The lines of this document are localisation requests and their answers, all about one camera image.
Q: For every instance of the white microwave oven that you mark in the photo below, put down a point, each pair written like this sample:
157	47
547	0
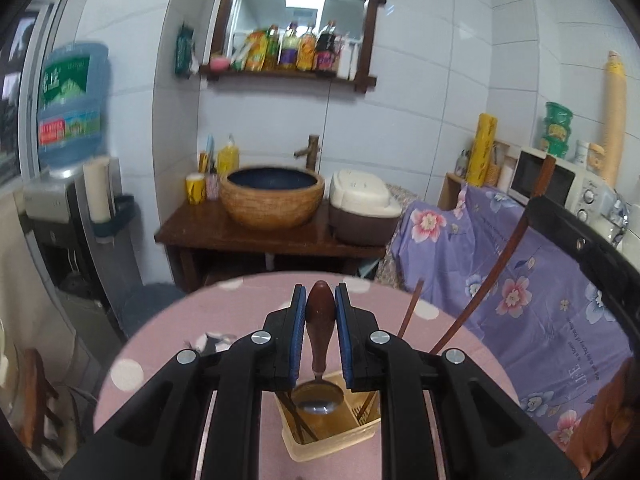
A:
565	185

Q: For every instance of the short yellow roll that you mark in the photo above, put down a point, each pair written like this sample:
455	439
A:
481	150

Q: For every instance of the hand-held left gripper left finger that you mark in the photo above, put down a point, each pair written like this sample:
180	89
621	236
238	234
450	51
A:
298	340

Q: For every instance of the dark soy sauce bottle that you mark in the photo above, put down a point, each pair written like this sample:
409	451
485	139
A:
326	52

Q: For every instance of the blue water cooler bottle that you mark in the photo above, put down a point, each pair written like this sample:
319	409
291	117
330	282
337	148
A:
70	85

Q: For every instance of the dark blue round stool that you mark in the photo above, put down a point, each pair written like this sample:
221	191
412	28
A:
150	310

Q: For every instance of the purple floral cloth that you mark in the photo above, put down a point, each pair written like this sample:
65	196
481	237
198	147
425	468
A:
525	335

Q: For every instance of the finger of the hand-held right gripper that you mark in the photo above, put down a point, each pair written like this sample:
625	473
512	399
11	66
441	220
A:
565	232

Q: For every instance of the white brown rice cooker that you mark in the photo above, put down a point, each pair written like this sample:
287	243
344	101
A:
355	195

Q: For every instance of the yellow label sauce bottle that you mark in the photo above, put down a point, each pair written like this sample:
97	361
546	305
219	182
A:
306	54

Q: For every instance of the white jar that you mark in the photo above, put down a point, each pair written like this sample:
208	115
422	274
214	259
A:
581	154

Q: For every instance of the white plastic bottle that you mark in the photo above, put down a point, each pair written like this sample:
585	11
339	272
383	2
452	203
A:
354	62
343	60

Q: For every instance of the brown wooden chopstick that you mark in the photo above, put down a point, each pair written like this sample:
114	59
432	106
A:
480	300
302	422
411	310
366	406

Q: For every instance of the stack of green tubs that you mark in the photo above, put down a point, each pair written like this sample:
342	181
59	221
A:
557	130

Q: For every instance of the purple label sauce bottle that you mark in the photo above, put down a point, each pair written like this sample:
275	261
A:
289	52

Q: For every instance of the dark wooden chair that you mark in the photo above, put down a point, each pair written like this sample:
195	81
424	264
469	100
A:
37	385

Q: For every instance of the pink patterned small bottle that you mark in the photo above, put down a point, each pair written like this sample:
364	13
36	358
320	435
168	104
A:
213	187

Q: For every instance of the dark wooden washstand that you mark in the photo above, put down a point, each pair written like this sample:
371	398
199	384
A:
200	230

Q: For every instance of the green glass bottle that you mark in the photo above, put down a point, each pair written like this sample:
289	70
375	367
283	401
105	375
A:
272	50

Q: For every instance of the blue toothbrush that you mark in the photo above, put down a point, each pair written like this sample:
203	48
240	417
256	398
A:
210	152

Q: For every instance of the yellow seasoning packet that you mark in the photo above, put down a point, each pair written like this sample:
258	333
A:
255	52

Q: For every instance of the stack of paper cups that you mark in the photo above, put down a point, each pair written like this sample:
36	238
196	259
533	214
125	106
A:
97	190

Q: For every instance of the pink small dish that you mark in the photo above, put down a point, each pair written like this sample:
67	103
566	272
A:
219	62

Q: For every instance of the green hanging packet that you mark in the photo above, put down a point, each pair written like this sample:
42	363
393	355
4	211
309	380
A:
184	50

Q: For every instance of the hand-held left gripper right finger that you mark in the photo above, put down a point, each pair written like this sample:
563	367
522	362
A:
343	335

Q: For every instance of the aluminium sliding window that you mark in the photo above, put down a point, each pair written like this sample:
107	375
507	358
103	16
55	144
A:
15	60

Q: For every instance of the cream jar with orange lid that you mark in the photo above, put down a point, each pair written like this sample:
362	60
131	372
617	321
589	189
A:
596	160

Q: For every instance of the cream plastic utensil holder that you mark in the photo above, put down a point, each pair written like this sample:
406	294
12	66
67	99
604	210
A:
320	452

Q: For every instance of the bronze bamboo style faucet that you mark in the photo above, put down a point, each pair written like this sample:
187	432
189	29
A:
311	152

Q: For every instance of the grey water dispenser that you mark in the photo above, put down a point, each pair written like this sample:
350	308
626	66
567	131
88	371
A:
45	200

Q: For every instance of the yellow cup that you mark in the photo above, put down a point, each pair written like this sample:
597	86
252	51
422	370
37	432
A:
196	190

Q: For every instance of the light wooden box shelf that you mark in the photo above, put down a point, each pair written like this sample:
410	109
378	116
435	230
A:
447	190

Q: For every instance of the tall tan roll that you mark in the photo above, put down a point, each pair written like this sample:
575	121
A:
614	120

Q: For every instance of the yellow soap pump bottle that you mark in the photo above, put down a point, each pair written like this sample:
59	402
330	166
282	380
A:
228	157

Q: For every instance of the blue cup holder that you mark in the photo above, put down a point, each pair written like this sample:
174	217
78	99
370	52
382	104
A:
120	215

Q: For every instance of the dark chopstick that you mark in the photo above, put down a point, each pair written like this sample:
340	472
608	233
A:
292	420

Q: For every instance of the wooden framed mirror shelf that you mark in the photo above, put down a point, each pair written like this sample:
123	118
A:
372	35

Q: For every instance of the pink polka dot tablecloth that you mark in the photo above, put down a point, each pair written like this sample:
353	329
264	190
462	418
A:
150	360

